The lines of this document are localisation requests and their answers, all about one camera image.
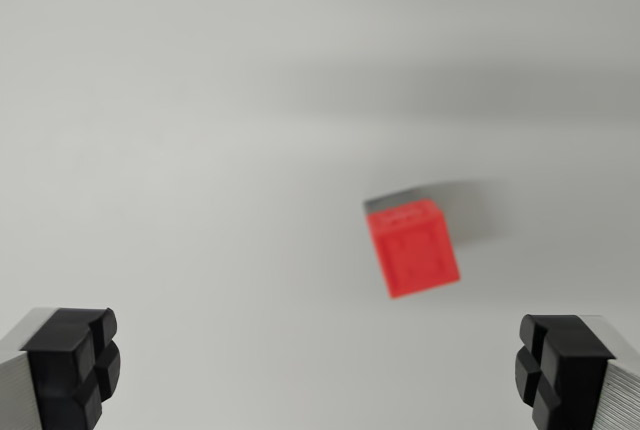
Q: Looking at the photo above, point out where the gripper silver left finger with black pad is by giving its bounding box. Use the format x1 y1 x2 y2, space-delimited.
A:
0 306 122 430

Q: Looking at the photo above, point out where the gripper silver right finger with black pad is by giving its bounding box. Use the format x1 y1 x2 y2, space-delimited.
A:
514 313 640 430

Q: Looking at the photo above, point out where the red infantino toy cube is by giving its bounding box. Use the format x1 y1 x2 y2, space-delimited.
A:
365 199 462 300

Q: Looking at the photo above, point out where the gray toy cube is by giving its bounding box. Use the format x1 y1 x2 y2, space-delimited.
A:
362 188 435 215

